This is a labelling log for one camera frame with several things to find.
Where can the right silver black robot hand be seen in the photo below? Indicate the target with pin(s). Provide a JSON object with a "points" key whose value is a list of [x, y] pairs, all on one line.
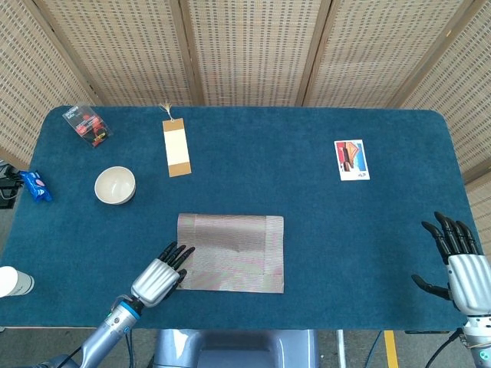
{"points": [[470, 280]]}

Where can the white paper cup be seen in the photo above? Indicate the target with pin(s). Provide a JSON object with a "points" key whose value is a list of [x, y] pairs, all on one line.
{"points": [[13, 281]]}

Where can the blue velvet tablecloth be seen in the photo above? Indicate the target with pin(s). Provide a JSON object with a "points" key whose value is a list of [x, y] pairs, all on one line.
{"points": [[268, 172]]}

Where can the white table leg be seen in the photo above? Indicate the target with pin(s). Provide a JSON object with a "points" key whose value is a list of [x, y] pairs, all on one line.
{"points": [[341, 349]]}

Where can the white ceramic bowl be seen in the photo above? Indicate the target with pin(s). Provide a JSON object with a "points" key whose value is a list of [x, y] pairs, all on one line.
{"points": [[115, 186]]}

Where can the right blue-gray robot arm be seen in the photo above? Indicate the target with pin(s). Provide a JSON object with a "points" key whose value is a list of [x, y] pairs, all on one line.
{"points": [[479, 345]]}

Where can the colourful picture postcard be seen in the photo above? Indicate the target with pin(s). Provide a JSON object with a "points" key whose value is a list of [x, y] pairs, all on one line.
{"points": [[351, 159]]}

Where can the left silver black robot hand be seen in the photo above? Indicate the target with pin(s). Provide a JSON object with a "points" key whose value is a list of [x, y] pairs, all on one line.
{"points": [[155, 280]]}

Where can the gray woven placemat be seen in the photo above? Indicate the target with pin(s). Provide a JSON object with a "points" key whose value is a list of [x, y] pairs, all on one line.
{"points": [[238, 260]]}

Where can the blue snack packet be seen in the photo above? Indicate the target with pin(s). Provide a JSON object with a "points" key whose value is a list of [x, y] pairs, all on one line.
{"points": [[36, 186]]}

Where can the blue-gray robot torso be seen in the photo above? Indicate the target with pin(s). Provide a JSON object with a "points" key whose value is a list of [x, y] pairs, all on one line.
{"points": [[238, 349]]}

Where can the woven bamboo folding screen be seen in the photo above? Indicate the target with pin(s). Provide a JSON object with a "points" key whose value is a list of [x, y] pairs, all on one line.
{"points": [[249, 50]]}

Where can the brown and cream bookmark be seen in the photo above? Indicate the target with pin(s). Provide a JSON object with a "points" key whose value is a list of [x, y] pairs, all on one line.
{"points": [[177, 149]]}

